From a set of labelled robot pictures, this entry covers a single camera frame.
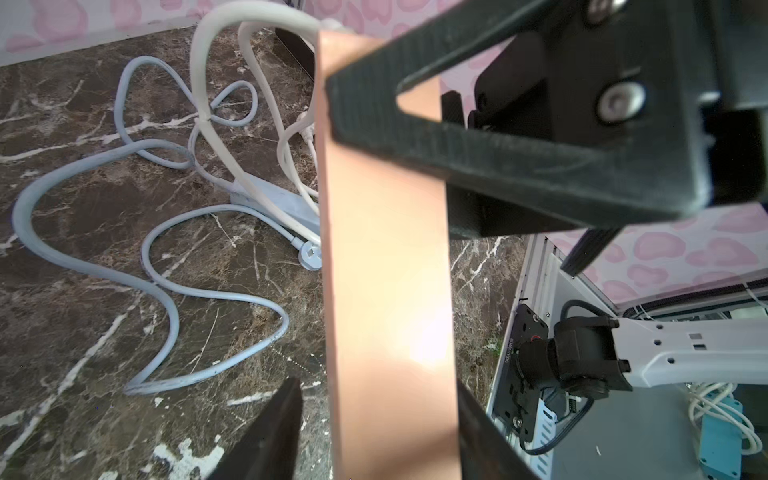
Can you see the teal power strip below table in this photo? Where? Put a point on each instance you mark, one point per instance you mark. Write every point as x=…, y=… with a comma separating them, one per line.
x=720, y=439

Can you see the pink power strip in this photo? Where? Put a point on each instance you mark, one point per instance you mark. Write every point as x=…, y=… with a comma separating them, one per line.
x=387, y=302

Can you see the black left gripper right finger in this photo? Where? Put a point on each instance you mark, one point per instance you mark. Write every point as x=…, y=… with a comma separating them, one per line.
x=649, y=111

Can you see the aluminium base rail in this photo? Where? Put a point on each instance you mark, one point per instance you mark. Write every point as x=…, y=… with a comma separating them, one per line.
x=516, y=410

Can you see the grey-blue power strip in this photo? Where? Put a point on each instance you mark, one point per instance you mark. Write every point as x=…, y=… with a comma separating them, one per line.
x=291, y=203

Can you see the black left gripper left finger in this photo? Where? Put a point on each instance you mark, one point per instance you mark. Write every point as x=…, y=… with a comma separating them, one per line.
x=269, y=447

